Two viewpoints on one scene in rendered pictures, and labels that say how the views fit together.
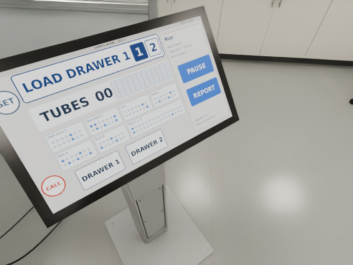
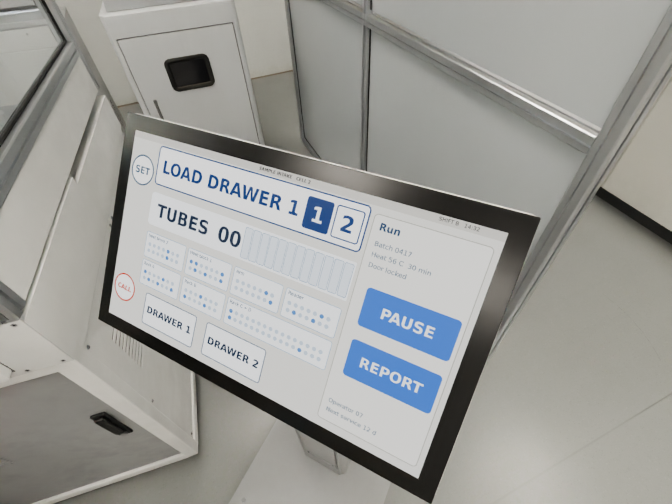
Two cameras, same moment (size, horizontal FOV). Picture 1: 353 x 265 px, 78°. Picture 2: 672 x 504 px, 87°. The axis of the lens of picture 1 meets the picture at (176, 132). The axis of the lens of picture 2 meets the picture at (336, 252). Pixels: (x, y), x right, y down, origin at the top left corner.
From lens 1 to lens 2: 0.38 m
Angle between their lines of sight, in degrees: 42
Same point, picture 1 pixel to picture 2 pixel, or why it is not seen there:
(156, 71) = (323, 266)
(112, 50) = (280, 186)
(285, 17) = not seen: outside the picture
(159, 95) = (299, 304)
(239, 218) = not seen: outside the picture
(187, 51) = (411, 279)
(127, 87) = (263, 252)
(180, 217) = (371, 487)
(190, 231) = not seen: outside the picture
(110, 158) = (184, 316)
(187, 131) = (303, 398)
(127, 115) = (237, 288)
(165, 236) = (329, 478)
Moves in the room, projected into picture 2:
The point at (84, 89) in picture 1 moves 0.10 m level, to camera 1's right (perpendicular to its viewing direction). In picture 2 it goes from (213, 211) to (237, 265)
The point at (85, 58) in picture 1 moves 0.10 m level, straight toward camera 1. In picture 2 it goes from (239, 174) to (168, 222)
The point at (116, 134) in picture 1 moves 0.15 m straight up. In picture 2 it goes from (209, 298) to (161, 210)
